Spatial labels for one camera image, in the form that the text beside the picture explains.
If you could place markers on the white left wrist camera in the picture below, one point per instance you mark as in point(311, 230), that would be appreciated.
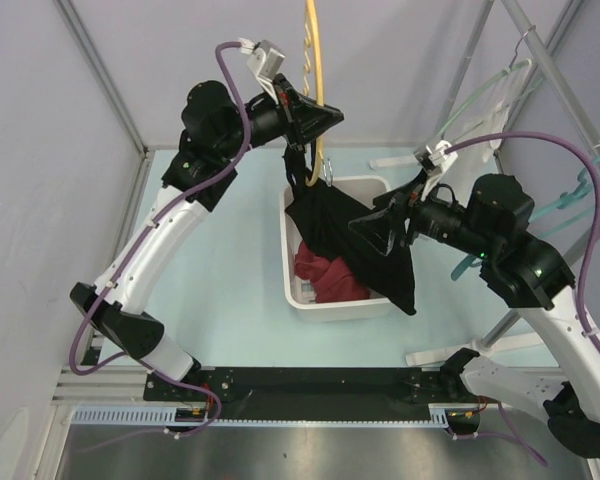
point(264, 61)

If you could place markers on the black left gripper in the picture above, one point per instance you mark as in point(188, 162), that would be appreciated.
point(305, 119)

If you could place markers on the white tank top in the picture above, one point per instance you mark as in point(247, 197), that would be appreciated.
point(490, 127)

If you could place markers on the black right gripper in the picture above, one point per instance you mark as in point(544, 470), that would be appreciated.
point(395, 206)

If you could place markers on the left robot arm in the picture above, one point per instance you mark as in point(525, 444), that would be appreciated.
point(218, 132)

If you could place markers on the yellow plastic hanger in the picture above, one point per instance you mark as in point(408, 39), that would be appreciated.
point(313, 78)

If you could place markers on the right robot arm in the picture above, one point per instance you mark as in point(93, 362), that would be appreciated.
point(531, 277)

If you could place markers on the red tank top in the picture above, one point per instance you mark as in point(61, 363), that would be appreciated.
point(332, 280)

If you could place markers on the teal plastic hanger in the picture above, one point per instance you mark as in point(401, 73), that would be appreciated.
point(565, 201)

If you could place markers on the pale green plastic hanger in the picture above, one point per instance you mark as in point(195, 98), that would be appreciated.
point(490, 103)

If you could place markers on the white plastic basket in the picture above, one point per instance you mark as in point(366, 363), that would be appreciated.
point(299, 293)

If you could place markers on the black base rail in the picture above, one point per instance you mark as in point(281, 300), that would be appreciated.
point(293, 389)

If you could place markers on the black tank top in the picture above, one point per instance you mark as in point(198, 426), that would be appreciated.
point(321, 214)

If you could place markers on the white cable duct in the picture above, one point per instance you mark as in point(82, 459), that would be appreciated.
point(424, 416)

